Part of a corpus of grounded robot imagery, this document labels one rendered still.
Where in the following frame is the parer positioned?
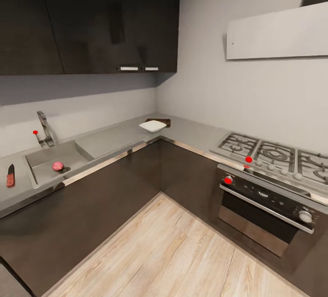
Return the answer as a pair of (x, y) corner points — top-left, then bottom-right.
(7, 164), (14, 187)

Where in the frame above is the bowl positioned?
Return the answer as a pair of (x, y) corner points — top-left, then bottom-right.
(140, 121), (166, 133)

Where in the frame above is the vidalia onion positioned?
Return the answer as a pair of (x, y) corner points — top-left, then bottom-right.
(52, 162), (64, 171)

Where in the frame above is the cutting board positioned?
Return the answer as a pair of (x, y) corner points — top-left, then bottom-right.
(146, 118), (171, 126)

